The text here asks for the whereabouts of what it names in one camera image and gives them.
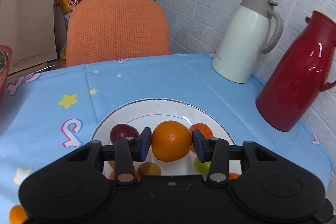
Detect white thermos jug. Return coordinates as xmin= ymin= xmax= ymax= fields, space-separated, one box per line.
xmin=212 ymin=0 xmax=284 ymax=84

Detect red thermos jug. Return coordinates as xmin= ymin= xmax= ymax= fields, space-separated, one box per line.
xmin=256 ymin=11 xmax=335 ymax=132

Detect blue cartoon tablecloth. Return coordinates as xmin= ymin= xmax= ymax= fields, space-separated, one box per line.
xmin=1 ymin=54 xmax=333 ymax=223

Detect white ceramic plate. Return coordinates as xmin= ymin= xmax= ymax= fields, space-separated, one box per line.
xmin=91 ymin=98 xmax=235 ymax=176

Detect green apple back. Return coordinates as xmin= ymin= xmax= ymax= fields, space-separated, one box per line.
xmin=194 ymin=157 xmax=211 ymax=176

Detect orange chair near wall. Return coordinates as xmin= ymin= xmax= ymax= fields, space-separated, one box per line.
xmin=66 ymin=0 xmax=171 ymax=67

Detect brown cardboard box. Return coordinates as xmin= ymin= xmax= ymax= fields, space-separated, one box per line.
xmin=1 ymin=0 xmax=57 ymax=74

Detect pink glass bowl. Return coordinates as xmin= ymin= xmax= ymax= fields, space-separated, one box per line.
xmin=0 ymin=46 xmax=12 ymax=101

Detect large orange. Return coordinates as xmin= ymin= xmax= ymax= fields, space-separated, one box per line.
xmin=9 ymin=205 xmax=29 ymax=224
xmin=151 ymin=121 xmax=192 ymax=162

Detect longan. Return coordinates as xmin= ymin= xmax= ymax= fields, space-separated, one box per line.
xmin=138 ymin=162 xmax=162 ymax=176
xmin=108 ymin=160 xmax=115 ymax=168

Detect mandarin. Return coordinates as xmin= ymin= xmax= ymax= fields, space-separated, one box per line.
xmin=109 ymin=170 xmax=141 ymax=181
xmin=189 ymin=123 xmax=214 ymax=139

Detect dark red plum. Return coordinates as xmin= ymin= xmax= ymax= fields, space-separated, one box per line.
xmin=109 ymin=123 xmax=139 ymax=144
xmin=229 ymin=173 xmax=240 ymax=180

